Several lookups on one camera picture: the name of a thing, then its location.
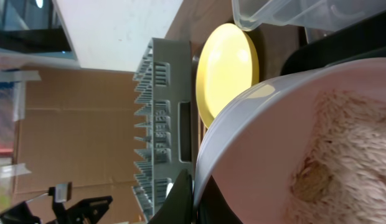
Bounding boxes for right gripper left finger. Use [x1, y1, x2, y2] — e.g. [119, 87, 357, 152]
[148, 169, 193, 224]

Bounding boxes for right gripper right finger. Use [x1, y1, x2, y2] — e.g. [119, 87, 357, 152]
[197, 177, 242, 224]

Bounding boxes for white pink bowl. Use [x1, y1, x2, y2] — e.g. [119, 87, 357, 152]
[194, 58, 386, 223]

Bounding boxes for rice and peanut waste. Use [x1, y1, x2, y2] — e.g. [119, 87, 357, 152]
[283, 90, 386, 224]

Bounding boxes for yellow plate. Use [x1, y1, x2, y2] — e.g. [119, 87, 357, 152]
[195, 23, 260, 128]

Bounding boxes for grey dishwasher rack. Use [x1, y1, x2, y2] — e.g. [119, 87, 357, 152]
[133, 38, 194, 221]

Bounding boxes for black stand with clamp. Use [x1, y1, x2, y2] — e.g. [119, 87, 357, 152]
[0, 182, 113, 224]

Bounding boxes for cardboard panel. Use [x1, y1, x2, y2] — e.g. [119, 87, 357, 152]
[12, 68, 144, 223]

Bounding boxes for clear plastic bin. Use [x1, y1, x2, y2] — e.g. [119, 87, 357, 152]
[232, 0, 386, 31]

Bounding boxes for black plastic bin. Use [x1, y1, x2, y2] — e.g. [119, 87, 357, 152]
[280, 11, 386, 76]

